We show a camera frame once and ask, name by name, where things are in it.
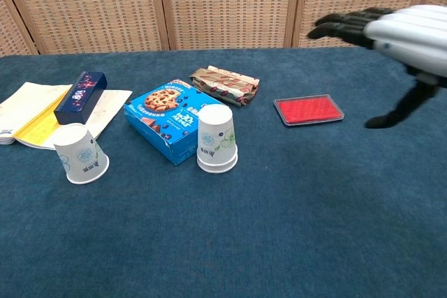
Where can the dark blue long box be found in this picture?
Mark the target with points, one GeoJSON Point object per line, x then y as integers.
{"type": "Point", "coordinates": [82, 97]}

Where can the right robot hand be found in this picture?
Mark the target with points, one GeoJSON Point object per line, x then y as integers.
{"type": "Point", "coordinates": [412, 36]}

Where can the brown red snack wrapper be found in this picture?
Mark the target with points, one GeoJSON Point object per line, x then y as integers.
{"type": "Point", "coordinates": [225, 85]}

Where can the red ink pad case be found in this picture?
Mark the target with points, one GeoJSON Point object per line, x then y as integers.
{"type": "Point", "coordinates": [309, 109]}

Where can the blue cookie box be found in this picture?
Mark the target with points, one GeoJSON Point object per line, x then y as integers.
{"type": "Point", "coordinates": [164, 116]}

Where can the woven bamboo folding screen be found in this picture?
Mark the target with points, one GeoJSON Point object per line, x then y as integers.
{"type": "Point", "coordinates": [227, 5]}

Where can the open yellow white notebook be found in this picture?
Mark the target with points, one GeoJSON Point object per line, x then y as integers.
{"type": "Point", "coordinates": [28, 109]}

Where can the white paper cup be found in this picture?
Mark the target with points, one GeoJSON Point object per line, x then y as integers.
{"type": "Point", "coordinates": [78, 158]}
{"type": "Point", "coordinates": [216, 134]}
{"type": "Point", "coordinates": [216, 170]}

